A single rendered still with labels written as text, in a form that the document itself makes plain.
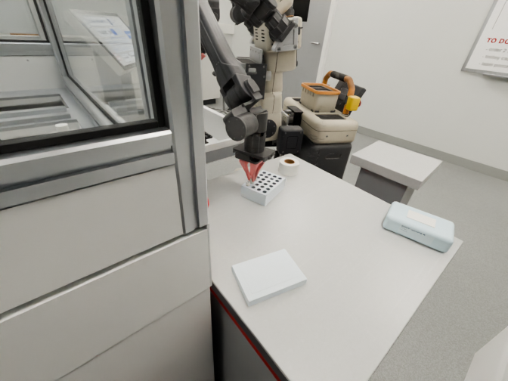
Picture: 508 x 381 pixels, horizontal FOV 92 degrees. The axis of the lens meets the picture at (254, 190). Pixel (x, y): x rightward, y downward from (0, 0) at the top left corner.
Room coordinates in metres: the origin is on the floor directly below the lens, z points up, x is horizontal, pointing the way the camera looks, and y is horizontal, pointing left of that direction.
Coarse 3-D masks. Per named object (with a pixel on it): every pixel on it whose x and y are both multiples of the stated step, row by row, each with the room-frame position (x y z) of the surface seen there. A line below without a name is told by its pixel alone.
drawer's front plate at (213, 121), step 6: (204, 108) 0.90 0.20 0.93; (204, 114) 0.91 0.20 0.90; (210, 114) 0.87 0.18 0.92; (216, 114) 0.84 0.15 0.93; (222, 114) 0.84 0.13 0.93; (204, 120) 0.91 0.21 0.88; (210, 120) 0.87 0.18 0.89; (216, 120) 0.84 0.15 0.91; (222, 120) 0.82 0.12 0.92; (204, 126) 0.91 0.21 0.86; (210, 126) 0.88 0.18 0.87; (216, 126) 0.84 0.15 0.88; (222, 126) 0.82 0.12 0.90; (210, 132) 0.88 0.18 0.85; (216, 132) 0.85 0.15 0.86; (222, 132) 0.82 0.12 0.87; (216, 138) 0.85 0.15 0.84; (222, 138) 0.82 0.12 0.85
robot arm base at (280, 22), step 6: (276, 12) 1.18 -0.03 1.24; (276, 18) 1.17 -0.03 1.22; (282, 18) 1.18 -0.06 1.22; (270, 24) 1.17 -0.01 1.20; (276, 24) 1.18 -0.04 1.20; (282, 24) 1.17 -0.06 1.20; (288, 24) 1.19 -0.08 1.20; (294, 24) 1.17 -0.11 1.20; (270, 30) 1.20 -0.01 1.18; (276, 30) 1.17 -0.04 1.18; (282, 30) 1.17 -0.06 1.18; (288, 30) 1.16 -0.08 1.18; (276, 36) 1.19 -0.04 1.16; (282, 36) 1.15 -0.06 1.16
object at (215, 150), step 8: (208, 144) 0.66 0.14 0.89; (216, 144) 0.68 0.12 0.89; (224, 144) 0.70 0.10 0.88; (232, 144) 0.72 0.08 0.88; (208, 152) 0.65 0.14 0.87; (216, 152) 0.67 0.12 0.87; (224, 152) 0.69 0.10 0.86; (232, 152) 0.71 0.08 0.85; (208, 160) 0.65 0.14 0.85; (216, 160) 0.68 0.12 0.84
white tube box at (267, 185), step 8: (264, 176) 0.67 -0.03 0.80; (272, 176) 0.68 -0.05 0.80; (280, 176) 0.68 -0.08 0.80; (256, 184) 0.63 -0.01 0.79; (264, 184) 0.63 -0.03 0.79; (272, 184) 0.63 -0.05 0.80; (280, 184) 0.64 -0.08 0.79; (248, 192) 0.59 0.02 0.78; (256, 192) 0.58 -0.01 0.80; (264, 192) 0.59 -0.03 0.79; (272, 192) 0.60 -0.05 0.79; (256, 200) 0.58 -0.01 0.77; (264, 200) 0.57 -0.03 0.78
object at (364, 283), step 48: (240, 192) 0.63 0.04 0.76; (288, 192) 0.65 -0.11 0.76; (336, 192) 0.67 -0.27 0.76; (240, 240) 0.42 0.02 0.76; (288, 240) 0.44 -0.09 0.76; (336, 240) 0.45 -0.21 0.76; (384, 240) 0.46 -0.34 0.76; (336, 288) 0.31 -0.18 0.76; (384, 288) 0.32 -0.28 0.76; (240, 336) 0.25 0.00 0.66; (288, 336) 0.21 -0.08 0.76; (336, 336) 0.22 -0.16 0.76; (384, 336) 0.22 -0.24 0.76
